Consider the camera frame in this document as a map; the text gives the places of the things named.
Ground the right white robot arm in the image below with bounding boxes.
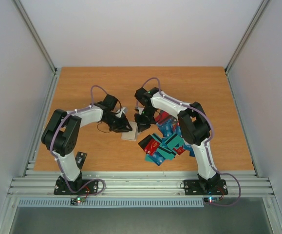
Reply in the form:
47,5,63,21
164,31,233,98
134,87,221,194

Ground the left small circuit board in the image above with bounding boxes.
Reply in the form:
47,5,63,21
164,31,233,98
70,197,86,205

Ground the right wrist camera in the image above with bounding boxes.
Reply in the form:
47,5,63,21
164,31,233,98
134,107,144,115

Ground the purple cable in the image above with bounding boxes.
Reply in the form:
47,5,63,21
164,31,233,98
135,77,242,208
49,85,106,195

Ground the red VIP card left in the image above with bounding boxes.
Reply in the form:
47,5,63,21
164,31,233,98
144,139,160,156

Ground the left aluminium frame post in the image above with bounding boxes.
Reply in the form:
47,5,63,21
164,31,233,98
12,0,57,74

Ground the small circuit board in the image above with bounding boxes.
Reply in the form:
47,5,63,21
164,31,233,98
70,197,86,205
204,196,221,203

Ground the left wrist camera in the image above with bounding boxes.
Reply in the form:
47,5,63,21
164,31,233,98
116,107,128,118

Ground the right small circuit board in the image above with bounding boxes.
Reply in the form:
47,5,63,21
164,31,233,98
204,196,221,203

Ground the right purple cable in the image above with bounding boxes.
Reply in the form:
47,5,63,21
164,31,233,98
135,77,242,208

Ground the grey slotted cable duct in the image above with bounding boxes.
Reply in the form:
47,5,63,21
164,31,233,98
18,197,204,208

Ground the aluminium frame post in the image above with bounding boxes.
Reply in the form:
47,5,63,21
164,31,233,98
225,0,271,75
12,0,57,74

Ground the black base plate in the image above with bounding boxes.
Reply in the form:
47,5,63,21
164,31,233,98
181,179,228,195
54,176,99,195

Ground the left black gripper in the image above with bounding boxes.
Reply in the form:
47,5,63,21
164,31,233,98
104,113,132,132

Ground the red card top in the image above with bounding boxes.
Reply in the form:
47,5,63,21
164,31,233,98
155,111,170,124

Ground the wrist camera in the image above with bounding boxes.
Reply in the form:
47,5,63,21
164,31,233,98
134,107,144,115
116,107,128,118

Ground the lone black VIP card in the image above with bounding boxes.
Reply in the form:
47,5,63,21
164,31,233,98
75,152,87,170

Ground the blue card centre top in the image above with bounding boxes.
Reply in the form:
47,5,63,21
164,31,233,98
157,122,173,137

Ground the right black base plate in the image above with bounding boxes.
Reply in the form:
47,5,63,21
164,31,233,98
181,179,228,195

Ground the beige card holder wallet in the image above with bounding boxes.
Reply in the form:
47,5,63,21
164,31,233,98
121,121,138,141

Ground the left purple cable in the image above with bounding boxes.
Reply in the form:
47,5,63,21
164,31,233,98
49,85,106,195

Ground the right aluminium frame post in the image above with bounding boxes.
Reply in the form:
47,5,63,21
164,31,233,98
225,0,271,75

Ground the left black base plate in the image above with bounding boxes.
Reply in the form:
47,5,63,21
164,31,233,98
54,176,99,195

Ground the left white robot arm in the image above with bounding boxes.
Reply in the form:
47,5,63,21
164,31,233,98
41,95,132,195

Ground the black card under red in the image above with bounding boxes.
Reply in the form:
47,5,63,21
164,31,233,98
138,135,153,150

